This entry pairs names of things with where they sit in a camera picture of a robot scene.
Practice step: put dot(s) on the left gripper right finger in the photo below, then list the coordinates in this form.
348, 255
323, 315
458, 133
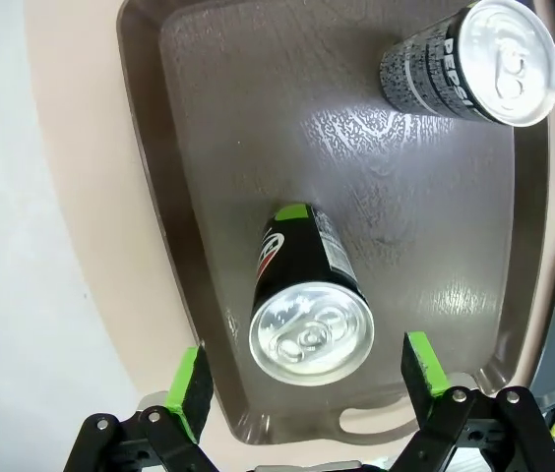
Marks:
425, 383

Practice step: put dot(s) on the brown plastic tray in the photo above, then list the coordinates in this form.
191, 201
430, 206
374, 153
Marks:
356, 206

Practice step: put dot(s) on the black pepsi can green label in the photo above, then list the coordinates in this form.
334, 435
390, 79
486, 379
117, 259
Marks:
302, 260

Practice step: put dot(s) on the grey patterned pepsi can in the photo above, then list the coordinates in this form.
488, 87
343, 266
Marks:
420, 74

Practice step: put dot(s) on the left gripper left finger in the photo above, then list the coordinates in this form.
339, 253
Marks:
186, 393

